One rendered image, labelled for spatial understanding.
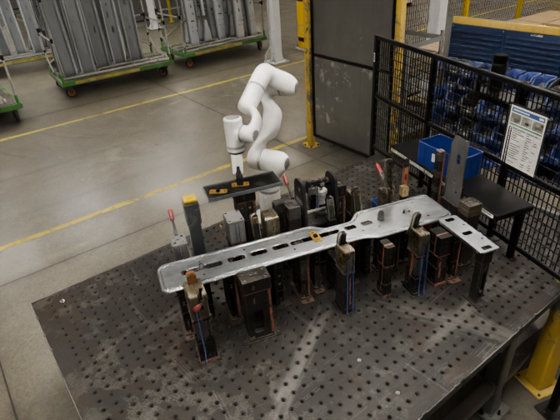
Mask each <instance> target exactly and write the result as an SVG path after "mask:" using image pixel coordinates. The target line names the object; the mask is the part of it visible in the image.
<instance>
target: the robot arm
mask: <svg viewBox="0 0 560 420"><path fill-rule="evenodd" d="M298 87H299V86H298V81H297V79H296V78H295V77H294V76H293V75H291V74H289V73H287V72H284V71H282V70H279V69H277V68H275V67H273V66H272V65H270V64H268V63H261V64H259V65H258V66H257V67H256V68H255V70H254V72H253V74H252V76H251V78H250V80H249V82H248V84H247V86H246V88H245V90H244V92H243V94H242V96H241V98H240V100H239V102H238V105H237V108H238V110H239V111H240V112H241V113H243V114H245V115H248V116H249V117H250V118H252V120H251V122H250V123H249V125H243V120H242V117H241V116H239V115H229V116H226V117H225V118H224V119H223V125H224V132H225V138H226V144H227V151H228V153H229V154H231V160H232V174H236V180H237V185H243V175H242V173H243V152H244V150H245V143H254V144H253V145H252V147H251V148H250V150H249V152H248V154H247V164H248V166H249V167H251V168H253V169H256V170H261V171H265V172H270V171H274V172H275V173H276V174H277V175H278V176H279V178H281V176H282V175H283V174H284V173H285V172H286V171H287V170H288V168H289V165H290V160H289V157H288V155H287V154H286V153H285V152H281V151H278V150H272V149H267V148H266V146H267V144H268V142H269V141H271V140H273V139H274V138H275V137H276V136H277V135H278V133H279V131H280V127H281V122H282V111H281V109H280V107H279V106H278V105H277V104H276V103H275V101H274V99H273V95H278V96H292V95H294V94H295V93H296V92H297V91H298ZM260 101H261V102H262V106H263V116H262V118H261V115H260V113H259V111H258V110H257V107H258V104H259V103H260ZM258 194H259V203H260V209H259V210H258V211H257V215H258V220H259V223H260V224H261V215H260V212H261V211H264V210H268V209H271V208H273V204H272V200H277V199H279V198H281V196H280V186H279V187H273V188H269V189H265V190H262V191H258Z"/></svg>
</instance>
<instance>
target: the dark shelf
mask: <svg viewBox="0 0 560 420"><path fill-rule="evenodd" d="M419 140H421V139H416V140H412V141H408V142H402V143H398V144H394V145H391V146H390V150H391V151H393V152H394V153H396V154H397V155H398V156H400V157H401V158H403V159H407V158H410V161H409V162H410V163H411V164H412V165H413V166H414V167H416V168H418V169H419V170H421V171H422V172H423V173H425V174H427V175H428V176H429V177H430V178H433V174H432V171H433V170H432V169H430V168H428V167H425V166H423V165H422V164H420V163H418V148H419ZM445 181H446V177H445V176H443V175H442V185H443V186H444V187H445ZM463 186H464V187H465V193H464V198H469V197H474V198H476V199H477V200H478V201H479V202H481V203H482V213H484V214H486V215H487V216H489V217H490V218H491V219H493V220H494V221H499V220H503V219H505V218H510V217H513V216H517V215H519V214H522V213H527V212H530V211H533V208H534V205H532V204H531V203H530V202H527V201H526V200H524V199H522V198H521V197H519V196H517V195H516V194H514V193H512V192H510V191H508V190H507V189H506V188H504V187H502V186H500V185H498V184H497V183H495V182H493V181H492V180H490V179H488V178H487V177H484V176H483V175H482V174H480V173H479V174H478V175H476V176H474V177H470V178H468V179H465V180H463Z"/></svg>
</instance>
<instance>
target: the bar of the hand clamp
mask: <svg viewBox="0 0 560 420"><path fill-rule="evenodd" d="M394 164H395V162H394V161H393V160H392V159H391V158H387V159H384V186H385V187H386V188H387V193H388V184H389V186H390V188H391V190H390V192H392V193H393V166H394Z"/></svg>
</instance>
